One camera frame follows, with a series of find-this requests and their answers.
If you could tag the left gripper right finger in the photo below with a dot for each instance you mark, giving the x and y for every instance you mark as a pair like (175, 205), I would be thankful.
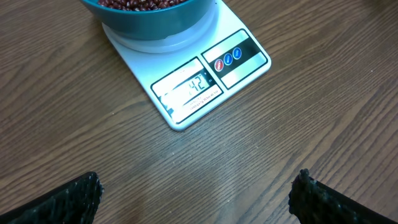
(313, 202)

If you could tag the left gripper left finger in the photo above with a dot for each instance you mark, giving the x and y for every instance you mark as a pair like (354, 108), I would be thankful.
(76, 201)

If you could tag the white digital kitchen scale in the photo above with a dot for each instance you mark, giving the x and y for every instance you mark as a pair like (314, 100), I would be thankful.
(189, 74)

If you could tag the blue metal bowl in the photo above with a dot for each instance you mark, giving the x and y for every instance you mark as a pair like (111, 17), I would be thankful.
(151, 25)

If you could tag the red beans in bowl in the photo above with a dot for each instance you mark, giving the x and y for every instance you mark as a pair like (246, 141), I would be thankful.
(139, 5)

